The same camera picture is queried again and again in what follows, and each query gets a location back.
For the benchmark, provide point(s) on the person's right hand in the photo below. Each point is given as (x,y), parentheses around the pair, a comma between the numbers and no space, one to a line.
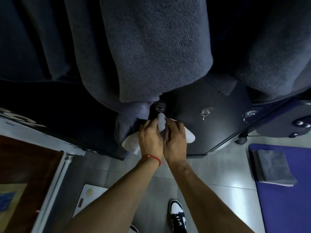
(176,145)

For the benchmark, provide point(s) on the person's left hand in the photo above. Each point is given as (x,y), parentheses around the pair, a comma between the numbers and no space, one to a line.
(150,140)

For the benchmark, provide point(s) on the purple ribbed mat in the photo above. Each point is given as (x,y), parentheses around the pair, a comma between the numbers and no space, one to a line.
(286,211)

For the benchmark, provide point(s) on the person's left forearm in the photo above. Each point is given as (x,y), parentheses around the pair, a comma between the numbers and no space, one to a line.
(114,201)

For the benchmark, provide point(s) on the person's right forearm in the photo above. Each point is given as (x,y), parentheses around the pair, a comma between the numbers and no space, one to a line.
(209,203)

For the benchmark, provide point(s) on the black weight stack machine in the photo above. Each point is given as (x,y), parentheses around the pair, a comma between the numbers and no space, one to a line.
(218,133)

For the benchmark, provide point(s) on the black and white sneaker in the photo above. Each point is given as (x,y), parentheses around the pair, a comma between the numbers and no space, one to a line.
(134,229)
(177,213)

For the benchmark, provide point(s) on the white bathroom scale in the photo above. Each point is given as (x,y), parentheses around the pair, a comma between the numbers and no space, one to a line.
(90,198)

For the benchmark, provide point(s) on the white wall pipe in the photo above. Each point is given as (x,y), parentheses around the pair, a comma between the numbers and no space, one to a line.
(53,186)

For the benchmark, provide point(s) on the white upright post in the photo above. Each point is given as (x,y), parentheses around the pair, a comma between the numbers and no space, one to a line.
(24,133)

